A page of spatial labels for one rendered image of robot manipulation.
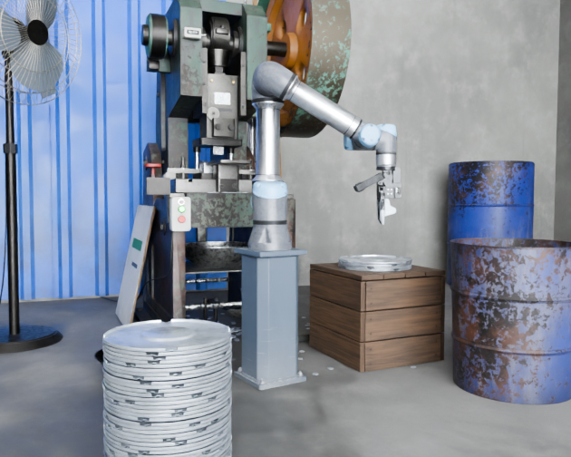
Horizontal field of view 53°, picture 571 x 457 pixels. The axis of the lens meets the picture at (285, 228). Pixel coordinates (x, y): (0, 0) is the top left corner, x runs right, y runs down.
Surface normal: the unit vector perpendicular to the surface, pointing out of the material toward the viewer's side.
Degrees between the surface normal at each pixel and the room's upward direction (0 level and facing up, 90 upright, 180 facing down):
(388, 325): 90
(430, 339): 90
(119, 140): 90
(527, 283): 92
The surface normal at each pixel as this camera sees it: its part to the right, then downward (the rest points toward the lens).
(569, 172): -0.93, 0.02
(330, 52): 0.36, 0.28
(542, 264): 0.04, 0.09
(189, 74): 0.37, 0.05
